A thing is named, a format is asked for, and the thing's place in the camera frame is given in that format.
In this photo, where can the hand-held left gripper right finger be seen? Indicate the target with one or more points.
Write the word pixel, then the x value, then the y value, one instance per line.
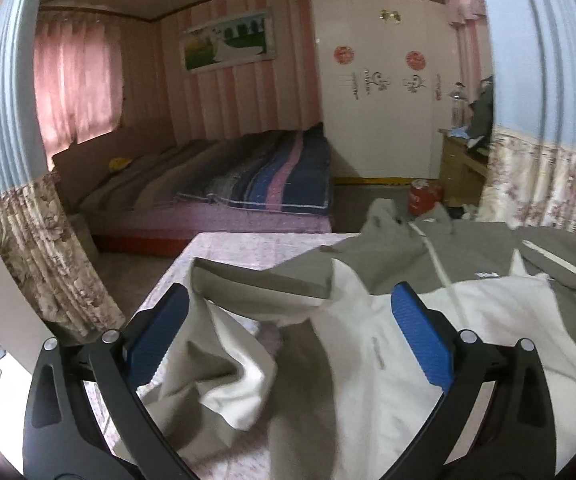
pixel 420 334

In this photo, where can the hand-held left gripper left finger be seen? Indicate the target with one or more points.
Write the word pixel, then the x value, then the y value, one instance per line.
pixel 158 331

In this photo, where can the grey and white jacket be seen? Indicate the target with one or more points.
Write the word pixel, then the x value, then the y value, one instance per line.
pixel 348 355

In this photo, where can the floral tablecloth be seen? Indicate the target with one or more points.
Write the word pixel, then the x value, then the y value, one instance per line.
pixel 248 251

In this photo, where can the bed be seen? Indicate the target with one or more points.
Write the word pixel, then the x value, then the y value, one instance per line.
pixel 158 210

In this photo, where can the red bucket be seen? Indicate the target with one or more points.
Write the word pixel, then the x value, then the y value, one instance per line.
pixel 422 197

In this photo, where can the white board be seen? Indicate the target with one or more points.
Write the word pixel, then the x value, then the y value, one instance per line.
pixel 3 300

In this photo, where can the wooden nightstand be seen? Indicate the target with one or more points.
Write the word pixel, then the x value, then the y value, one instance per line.
pixel 460 167

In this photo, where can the yellow item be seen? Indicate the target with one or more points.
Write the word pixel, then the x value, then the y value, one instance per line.
pixel 119 163

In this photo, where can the striped blanket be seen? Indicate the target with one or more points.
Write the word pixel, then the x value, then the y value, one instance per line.
pixel 278 170

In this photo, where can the blue cloth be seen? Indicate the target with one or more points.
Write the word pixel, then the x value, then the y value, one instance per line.
pixel 458 133

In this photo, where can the white wardrobe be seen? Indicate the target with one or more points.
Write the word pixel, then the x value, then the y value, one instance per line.
pixel 383 125

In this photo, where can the glass jar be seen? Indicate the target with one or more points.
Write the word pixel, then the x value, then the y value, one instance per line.
pixel 458 107

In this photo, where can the dark hanging garment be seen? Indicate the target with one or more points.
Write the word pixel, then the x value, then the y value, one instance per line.
pixel 482 110

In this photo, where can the pink curtain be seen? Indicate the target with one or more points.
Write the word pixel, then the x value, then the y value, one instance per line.
pixel 78 80

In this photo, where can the blue floral curtain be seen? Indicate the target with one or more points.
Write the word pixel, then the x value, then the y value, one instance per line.
pixel 8 110
pixel 543 60

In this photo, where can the red round sticker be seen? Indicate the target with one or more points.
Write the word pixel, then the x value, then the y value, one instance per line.
pixel 414 59
pixel 343 54

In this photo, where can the gold wardrobe ornament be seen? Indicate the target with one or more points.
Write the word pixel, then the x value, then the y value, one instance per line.
pixel 389 15

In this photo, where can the framed wall picture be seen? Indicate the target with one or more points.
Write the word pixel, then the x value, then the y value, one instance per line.
pixel 228 40

